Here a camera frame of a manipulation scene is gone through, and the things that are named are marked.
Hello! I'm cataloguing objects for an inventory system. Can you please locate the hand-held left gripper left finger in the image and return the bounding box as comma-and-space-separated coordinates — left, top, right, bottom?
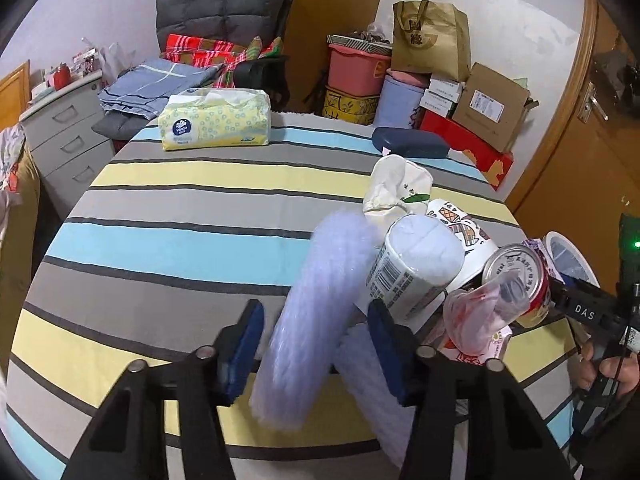
60, 299, 265, 480

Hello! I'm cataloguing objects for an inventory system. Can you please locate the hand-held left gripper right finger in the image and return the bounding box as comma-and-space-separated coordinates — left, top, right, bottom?
367, 298, 577, 480

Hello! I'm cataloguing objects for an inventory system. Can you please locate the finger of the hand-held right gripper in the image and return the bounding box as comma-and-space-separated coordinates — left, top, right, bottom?
547, 276, 623, 333

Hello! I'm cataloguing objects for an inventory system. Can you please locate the white trash bin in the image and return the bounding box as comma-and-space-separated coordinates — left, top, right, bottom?
542, 231, 601, 291

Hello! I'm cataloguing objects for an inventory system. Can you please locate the bubble wrap roll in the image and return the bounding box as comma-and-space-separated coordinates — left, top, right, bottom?
249, 211, 381, 433
332, 322, 426, 468

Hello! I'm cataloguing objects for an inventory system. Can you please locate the red metal can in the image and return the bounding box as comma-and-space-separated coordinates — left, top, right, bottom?
481, 243, 552, 328

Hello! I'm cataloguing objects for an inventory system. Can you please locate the person's right hand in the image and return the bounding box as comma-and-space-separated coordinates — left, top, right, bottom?
569, 339, 640, 392

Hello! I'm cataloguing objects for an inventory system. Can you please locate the pink printed wrapper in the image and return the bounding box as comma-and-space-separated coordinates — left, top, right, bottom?
522, 239, 563, 281

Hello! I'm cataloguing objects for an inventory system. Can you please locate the clear plastic bag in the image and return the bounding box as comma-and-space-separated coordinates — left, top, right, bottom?
442, 277, 531, 356

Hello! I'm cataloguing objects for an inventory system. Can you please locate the red white printed wrapper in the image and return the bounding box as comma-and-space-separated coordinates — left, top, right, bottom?
432, 327, 512, 367

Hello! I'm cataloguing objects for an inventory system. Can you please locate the wooden door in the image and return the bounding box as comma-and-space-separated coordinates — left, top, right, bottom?
505, 0, 640, 291

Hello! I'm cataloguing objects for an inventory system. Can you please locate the striped table cover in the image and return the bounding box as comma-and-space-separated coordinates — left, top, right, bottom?
0, 112, 581, 480

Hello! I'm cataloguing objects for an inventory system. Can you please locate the patterned paper cup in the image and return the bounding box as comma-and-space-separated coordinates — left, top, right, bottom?
425, 199, 501, 292

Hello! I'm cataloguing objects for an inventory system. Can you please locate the crumpled white paper bag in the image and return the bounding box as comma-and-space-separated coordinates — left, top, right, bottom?
362, 155, 434, 227

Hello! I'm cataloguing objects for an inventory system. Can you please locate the red gift box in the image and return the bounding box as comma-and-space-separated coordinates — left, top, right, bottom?
419, 110, 515, 191

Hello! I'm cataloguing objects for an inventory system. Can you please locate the cardboard box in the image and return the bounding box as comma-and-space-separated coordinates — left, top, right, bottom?
452, 62, 540, 153

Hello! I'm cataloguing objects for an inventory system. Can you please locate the navy glasses case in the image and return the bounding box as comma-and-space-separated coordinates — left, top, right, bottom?
372, 126, 450, 159

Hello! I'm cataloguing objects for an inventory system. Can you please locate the yellow tissue pack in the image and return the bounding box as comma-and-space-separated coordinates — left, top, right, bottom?
159, 87, 272, 152

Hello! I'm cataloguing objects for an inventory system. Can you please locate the small white box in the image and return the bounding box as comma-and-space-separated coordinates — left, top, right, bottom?
425, 88, 464, 107
420, 100, 459, 119
430, 74, 467, 94

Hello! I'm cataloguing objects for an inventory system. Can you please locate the lavender storage bin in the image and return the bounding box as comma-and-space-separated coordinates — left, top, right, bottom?
379, 71, 431, 130

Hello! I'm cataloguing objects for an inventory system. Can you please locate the dark grey folded cloth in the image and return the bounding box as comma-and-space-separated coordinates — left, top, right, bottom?
92, 112, 152, 142

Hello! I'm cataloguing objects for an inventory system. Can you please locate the yellow patterned box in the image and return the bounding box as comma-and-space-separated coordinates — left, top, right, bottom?
322, 85, 381, 126

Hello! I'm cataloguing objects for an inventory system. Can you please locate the black chair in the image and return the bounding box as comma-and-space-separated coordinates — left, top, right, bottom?
234, 55, 291, 111

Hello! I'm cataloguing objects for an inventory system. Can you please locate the folded blue sheet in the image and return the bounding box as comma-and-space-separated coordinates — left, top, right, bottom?
98, 57, 221, 121

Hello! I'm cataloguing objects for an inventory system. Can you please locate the grey drawer cabinet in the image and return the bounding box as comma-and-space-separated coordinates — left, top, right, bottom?
20, 70, 118, 221

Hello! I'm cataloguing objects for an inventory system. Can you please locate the pink plastic tub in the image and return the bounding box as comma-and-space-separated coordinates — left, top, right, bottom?
327, 42, 393, 97

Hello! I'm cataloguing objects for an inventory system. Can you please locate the red plaid cloth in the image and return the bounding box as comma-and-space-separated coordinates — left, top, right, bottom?
160, 34, 283, 91

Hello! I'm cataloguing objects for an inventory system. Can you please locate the floral cloth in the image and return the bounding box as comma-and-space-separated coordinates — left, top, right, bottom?
0, 125, 27, 211

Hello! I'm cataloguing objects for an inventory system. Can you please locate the brown paper bag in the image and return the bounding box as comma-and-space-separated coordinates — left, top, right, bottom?
391, 0, 472, 83

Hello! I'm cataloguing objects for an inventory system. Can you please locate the grey padded cushion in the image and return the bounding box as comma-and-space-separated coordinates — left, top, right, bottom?
156, 0, 300, 56

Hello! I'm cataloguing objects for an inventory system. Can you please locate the wooden wardrobe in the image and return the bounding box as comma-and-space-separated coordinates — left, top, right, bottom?
205, 0, 391, 113

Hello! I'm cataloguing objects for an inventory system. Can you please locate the metal door handle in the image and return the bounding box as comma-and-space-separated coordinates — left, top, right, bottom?
577, 80, 611, 123

